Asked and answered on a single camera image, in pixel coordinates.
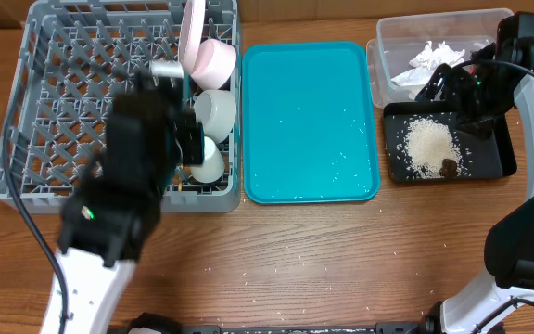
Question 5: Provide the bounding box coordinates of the white napkin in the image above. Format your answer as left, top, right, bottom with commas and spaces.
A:
391, 41, 465, 100

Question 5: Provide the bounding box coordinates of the white green bowl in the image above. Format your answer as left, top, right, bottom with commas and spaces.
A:
193, 90, 237, 144

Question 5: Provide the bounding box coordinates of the cream paper cup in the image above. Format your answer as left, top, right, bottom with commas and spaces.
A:
190, 136, 225, 184

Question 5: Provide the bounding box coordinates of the pile of white rice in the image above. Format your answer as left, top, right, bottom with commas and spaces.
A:
397, 117, 467, 180

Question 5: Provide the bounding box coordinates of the small pink bowl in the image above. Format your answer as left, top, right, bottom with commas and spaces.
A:
191, 39, 237, 90

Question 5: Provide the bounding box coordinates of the brown food scrap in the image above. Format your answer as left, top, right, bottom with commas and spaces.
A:
439, 159, 459, 179

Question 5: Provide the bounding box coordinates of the large pink plate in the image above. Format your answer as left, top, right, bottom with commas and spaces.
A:
178, 0, 206, 74

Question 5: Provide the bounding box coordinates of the wooden chopstick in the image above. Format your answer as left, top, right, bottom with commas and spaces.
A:
175, 164, 186, 192

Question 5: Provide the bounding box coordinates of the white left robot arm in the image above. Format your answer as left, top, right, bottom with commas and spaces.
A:
41, 60, 205, 333

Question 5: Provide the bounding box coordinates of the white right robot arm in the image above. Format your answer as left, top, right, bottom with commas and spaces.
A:
413, 12, 534, 333

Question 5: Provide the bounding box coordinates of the clear plastic waste bin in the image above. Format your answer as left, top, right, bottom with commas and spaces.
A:
366, 8, 513, 109

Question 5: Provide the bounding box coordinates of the black food waste tray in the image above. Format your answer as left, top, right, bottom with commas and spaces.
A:
383, 101, 517, 183

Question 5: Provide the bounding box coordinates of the grey dishwasher rack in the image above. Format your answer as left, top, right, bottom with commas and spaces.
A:
0, 0, 243, 215

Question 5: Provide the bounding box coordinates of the teal serving tray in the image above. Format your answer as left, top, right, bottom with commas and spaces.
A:
242, 41, 381, 205

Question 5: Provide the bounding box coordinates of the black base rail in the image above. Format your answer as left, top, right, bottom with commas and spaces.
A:
107, 313, 441, 334

